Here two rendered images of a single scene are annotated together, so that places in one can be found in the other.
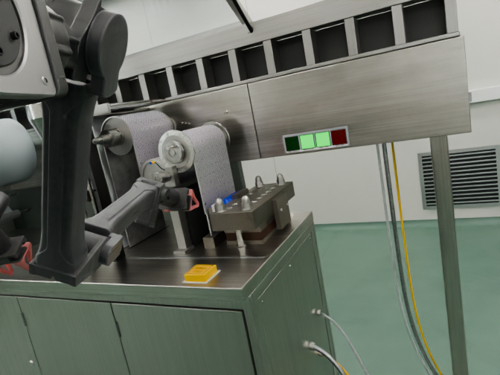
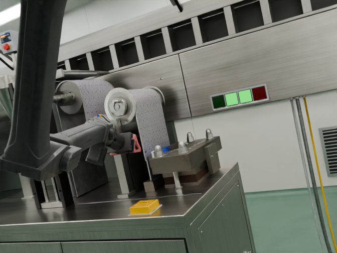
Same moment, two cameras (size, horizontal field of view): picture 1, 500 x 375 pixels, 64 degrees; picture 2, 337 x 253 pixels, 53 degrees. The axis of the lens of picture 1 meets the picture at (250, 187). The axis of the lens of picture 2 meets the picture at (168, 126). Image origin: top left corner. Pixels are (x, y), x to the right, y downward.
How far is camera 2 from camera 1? 17 cm
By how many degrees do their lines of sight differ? 8
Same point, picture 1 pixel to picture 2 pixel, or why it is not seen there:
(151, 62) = (97, 41)
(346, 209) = (260, 179)
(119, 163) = (69, 122)
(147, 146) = (94, 106)
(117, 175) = not seen: hidden behind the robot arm
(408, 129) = (319, 82)
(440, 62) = not seen: outside the picture
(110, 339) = not seen: outside the picture
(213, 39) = (149, 19)
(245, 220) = (182, 162)
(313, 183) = (230, 157)
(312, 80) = (233, 47)
